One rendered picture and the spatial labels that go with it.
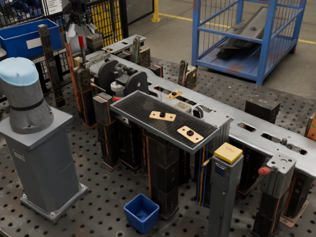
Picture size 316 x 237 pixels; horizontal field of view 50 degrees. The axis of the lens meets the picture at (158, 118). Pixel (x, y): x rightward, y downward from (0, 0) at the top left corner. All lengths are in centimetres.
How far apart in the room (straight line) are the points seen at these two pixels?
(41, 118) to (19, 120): 7
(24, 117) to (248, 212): 93
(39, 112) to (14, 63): 18
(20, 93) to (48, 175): 34
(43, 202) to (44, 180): 13
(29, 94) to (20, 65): 10
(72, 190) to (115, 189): 19
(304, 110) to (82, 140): 126
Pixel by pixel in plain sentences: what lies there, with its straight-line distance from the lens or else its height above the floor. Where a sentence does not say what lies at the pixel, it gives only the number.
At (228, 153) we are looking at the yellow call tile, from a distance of 100.
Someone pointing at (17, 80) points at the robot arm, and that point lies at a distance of 117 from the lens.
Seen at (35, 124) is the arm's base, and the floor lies 113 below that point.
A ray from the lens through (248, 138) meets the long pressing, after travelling 132.
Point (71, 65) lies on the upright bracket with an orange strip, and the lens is 182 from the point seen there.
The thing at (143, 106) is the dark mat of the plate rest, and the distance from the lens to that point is 119.
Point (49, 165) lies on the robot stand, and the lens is 132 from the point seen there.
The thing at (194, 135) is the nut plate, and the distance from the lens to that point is 105.
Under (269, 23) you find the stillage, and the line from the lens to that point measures 326.
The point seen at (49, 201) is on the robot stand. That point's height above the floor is 78.
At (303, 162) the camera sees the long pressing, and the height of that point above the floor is 100.
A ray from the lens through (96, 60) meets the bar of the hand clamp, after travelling 176.
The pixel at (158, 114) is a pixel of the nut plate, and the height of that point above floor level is 116.
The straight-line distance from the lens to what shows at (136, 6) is 503.
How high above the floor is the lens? 181
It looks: 35 degrees down
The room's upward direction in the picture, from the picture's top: 2 degrees counter-clockwise
